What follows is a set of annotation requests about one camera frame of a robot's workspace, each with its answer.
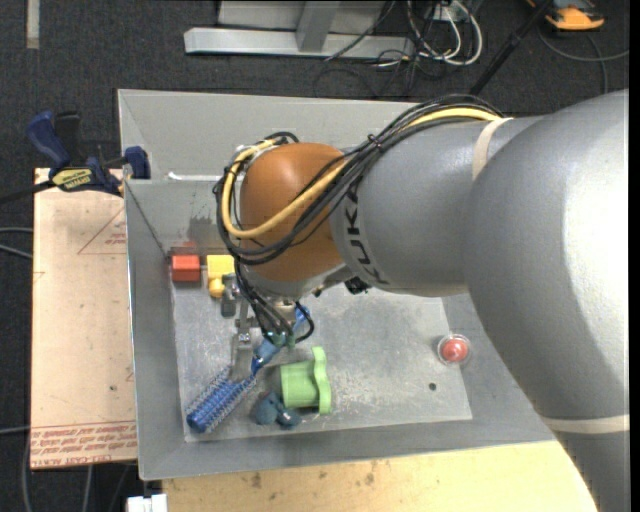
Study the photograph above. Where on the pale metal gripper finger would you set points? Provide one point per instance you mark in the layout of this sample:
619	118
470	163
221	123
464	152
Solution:
241	356
228	296

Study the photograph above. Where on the yellow plastic toy piece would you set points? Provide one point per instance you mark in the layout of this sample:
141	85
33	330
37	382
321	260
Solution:
219	266

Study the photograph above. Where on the red block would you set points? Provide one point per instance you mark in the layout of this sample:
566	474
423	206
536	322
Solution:
185	268

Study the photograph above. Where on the blue bristle hair brush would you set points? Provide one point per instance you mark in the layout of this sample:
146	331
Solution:
215	401

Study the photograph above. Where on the blue-grey toy animal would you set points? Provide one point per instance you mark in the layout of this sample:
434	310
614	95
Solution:
272	410

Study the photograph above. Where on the green plastic toy piece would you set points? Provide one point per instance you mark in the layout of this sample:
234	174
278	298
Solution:
302	384

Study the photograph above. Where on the grey metal bin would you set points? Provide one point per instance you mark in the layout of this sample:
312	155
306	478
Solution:
375	340

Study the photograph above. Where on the brown cardboard board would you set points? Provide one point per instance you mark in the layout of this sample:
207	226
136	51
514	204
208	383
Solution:
80	320

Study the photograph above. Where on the red ball in clear case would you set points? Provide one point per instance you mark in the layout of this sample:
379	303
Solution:
454	350

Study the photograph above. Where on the black cylinder on white bracket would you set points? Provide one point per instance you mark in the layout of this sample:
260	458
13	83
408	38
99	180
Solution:
357	286

